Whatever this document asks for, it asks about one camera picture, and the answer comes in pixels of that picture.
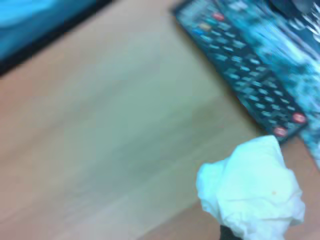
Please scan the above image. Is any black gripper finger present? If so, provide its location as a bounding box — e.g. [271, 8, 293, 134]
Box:
[219, 224, 244, 240]

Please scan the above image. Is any white tissue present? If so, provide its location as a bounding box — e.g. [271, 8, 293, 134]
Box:
[195, 134, 306, 240]

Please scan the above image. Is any black remote control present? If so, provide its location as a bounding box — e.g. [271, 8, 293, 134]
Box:
[171, 0, 309, 145]

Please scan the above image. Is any blue patterned magazine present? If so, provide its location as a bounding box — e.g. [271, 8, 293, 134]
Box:
[214, 0, 320, 171]

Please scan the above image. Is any black framed blue screen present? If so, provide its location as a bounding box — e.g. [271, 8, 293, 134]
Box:
[0, 0, 114, 77]

